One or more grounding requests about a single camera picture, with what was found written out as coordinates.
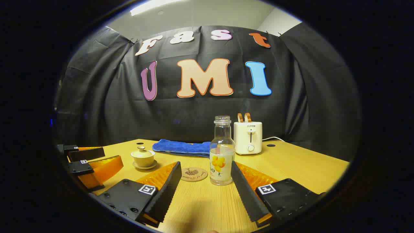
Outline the white teacup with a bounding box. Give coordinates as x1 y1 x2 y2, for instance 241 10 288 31
131 153 156 167

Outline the blue towel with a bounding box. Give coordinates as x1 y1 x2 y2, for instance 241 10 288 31
152 139 212 158

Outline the black backdrop cloth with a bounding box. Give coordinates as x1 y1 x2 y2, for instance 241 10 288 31
53 23 361 162

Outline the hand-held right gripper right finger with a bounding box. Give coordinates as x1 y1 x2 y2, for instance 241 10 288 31
230 161 327 228

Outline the clear glass water bottle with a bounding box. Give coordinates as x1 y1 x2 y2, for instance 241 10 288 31
209 116 235 186

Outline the white saucer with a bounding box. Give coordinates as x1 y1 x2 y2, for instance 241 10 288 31
132 160 158 170

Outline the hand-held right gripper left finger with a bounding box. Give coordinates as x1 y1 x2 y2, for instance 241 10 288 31
92 161 182 228

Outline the round cork coaster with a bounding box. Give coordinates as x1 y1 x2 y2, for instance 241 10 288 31
180 167 208 182

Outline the white toaster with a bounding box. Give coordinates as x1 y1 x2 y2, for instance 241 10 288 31
234 121 263 155

